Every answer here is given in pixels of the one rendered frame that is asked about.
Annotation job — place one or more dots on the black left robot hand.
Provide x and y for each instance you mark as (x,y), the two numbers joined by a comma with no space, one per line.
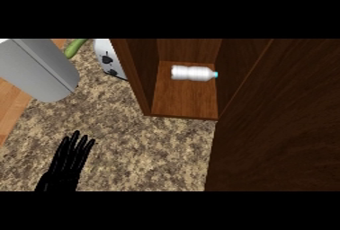
(65,167)

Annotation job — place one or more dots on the brown wooden cabinet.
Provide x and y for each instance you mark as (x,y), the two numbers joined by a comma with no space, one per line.
(176,90)

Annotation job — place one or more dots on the clear plastic water bottle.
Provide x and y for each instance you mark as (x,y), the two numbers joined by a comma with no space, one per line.
(192,73)

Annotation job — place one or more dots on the brown wooden cabinet door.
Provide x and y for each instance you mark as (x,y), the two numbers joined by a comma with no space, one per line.
(278,125)

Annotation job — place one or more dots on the grey rounded appliance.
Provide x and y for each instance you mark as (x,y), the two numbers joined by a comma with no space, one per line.
(35,68)

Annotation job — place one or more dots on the white toaster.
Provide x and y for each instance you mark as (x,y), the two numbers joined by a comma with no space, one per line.
(108,60)

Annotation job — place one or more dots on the green vegetable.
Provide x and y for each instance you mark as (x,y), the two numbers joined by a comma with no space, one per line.
(75,48)

